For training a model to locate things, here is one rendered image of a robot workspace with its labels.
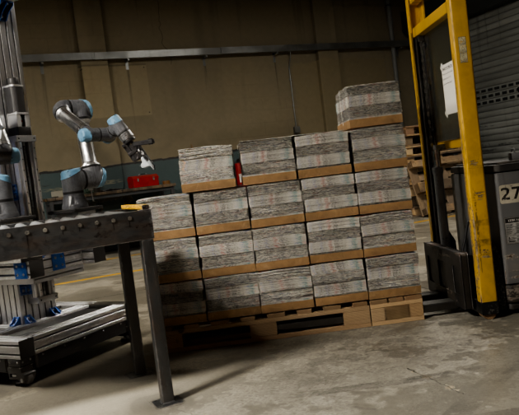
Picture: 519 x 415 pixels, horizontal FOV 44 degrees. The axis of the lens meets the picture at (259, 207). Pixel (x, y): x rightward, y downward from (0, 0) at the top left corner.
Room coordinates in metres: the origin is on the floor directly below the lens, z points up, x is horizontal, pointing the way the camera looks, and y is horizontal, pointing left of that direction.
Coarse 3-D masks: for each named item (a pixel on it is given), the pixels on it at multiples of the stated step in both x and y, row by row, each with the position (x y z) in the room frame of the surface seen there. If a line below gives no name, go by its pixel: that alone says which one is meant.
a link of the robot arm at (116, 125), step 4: (112, 116) 3.55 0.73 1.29; (116, 116) 3.55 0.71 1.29; (108, 120) 3.55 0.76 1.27; (112, 120) 3.54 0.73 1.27; (116, 120) 3.54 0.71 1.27; (120, 120) 3.55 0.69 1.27; (112, 124) 3.54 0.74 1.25; (116, 124) 3.54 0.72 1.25; (120, 124) 3.55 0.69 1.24; (124, 124) 3.56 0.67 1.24; (108, 128) 3.59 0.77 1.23; (112, 128) 3.56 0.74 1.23; (116, 128) 3.54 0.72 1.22; (120, 128) 3.54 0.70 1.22; (124, 128) 3.55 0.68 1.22; (128, 128) 3.56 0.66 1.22; (112, 132) 3.57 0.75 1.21; (116, 132) 3.55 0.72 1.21; (120, 132) 3.54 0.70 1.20
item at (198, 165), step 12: (180, 156) 3.39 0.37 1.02; (192, 156) 3.39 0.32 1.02; (204, 156) 3.39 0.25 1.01; (216, 156) 3.40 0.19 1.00; (228, 156) 3.40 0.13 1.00; (180, 168) 3.39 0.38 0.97; (192, 168) 3.40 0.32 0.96; (204, 168) 3.40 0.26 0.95; (216, 168) 3.40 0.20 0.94; (228, 168) 3.40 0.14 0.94; (180, 180) 3.40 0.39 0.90; (192, 180) 3.40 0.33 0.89; (204, 180) 3.40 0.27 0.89; (192, 192) 3.41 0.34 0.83
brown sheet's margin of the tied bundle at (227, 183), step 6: (216, 180) 3.39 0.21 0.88; (222, 180) 3.39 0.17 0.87; (228, 180) 3.40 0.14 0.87; (234, 180) 3.40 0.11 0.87; (186, 186) 3.39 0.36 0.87; (192, 186) 3.39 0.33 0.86; (198, 186) 3.39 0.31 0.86; (204, 186) 3.39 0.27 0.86; (210, 186) 3.39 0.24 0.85; (216, 186) 3.39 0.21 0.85; (222, 186) 3.40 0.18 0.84; (228, 186) 3.40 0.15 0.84; (234, 186) 3.40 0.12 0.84; (186, 192) 3.39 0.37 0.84
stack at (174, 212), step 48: (240, 192) 3.42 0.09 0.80; (288, 192) 3.44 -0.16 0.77; (336, 192) 3.44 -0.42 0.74; (192, 240) 3.41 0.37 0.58; (240, 240) 3.41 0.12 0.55; (288, 240) 3.42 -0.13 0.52; (336, 240) 3.43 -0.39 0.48; (192, 288) 3.41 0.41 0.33; (240, 288) 3.42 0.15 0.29; (288, 288) 3.42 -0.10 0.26; (336, 288) 3.44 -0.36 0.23; (192, 336) 3.62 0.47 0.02; (240, 336) 3.54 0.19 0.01; (288, 336) 3.42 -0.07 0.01
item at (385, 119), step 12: (348, 120) 3.45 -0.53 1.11; (360, 120) 3.44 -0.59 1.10; (372, 120) 3.44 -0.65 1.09; (384, 120) 3.45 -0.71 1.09; (396, 120) 3.45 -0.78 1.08; (360, 168) 3.44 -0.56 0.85; (372, 168) 3.44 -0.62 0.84; (384, 204) 3.44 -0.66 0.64; (396, 204) 3.45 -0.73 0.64; (408, 204) 3.45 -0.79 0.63; (372, 252) 3.44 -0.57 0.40; (384, 252) 3.44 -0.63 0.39; (396, 252) 3.45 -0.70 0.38; (396, 288) 3.45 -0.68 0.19; (408, 288) 3.45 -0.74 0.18; (420, 288) 3.45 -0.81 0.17
